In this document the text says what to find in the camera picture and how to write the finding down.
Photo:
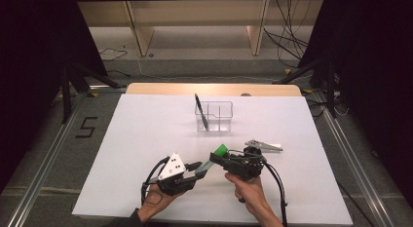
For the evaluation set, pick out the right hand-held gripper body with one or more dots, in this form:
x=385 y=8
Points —
x=243 y=167

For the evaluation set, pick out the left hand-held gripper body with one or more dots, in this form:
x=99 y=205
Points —
x=173 y=168

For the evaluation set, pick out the clear plastic organizer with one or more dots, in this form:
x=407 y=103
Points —
x=224 y=127

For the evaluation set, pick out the white eraser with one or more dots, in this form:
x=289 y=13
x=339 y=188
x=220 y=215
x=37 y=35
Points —
x=276 y=145

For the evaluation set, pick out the black pen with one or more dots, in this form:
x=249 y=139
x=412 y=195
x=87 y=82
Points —
x=201 y=111

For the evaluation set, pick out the person's right hand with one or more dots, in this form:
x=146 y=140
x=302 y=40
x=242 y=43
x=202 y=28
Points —
x=251 y=193

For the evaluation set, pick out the person's left hand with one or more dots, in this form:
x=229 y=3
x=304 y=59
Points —
x=156 y=201

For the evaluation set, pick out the white table board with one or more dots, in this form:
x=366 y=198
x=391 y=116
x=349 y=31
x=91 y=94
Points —
x=130 y=132

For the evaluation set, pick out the black metal stand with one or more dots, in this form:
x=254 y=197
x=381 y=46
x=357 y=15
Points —
x=329 y=87
x=66 y=97

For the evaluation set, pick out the light wooden shelf unit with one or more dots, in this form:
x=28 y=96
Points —
x=142 y=35

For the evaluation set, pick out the black curtain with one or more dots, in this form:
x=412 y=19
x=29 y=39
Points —
x=29 y=74
x=373 y=74

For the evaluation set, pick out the aluminium floor rail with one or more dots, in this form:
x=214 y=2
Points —
x=42 y=178
x=354 y=162

